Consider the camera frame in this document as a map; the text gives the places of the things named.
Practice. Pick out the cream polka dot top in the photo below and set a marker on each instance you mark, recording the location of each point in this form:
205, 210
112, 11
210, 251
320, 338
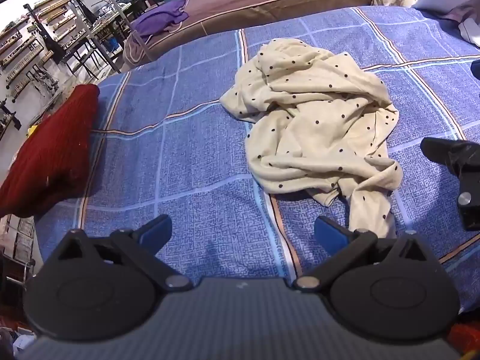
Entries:
318, 120

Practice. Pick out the orange fuzzy cloth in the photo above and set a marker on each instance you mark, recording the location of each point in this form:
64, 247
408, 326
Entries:
467, 335

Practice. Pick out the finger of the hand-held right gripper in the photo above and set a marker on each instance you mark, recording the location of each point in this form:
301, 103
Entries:
461, 157
477, 69

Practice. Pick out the blue plaid bed sheet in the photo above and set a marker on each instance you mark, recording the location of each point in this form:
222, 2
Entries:
187, 157

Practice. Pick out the black metal display rack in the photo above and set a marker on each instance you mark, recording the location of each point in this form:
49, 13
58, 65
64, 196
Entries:
56, 15

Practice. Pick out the wall display shelves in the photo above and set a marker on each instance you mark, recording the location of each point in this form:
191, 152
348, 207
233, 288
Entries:
22, 50

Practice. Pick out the purple cloth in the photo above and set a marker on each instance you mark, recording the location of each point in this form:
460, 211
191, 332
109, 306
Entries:
161, 17

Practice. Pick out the dark red knitted cloth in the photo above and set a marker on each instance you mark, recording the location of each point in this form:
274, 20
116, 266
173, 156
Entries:
48, 157

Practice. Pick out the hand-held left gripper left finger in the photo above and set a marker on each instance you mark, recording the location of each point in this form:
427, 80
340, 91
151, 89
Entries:
157, 228

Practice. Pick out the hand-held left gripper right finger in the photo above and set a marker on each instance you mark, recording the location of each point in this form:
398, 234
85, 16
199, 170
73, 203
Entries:
330, 232

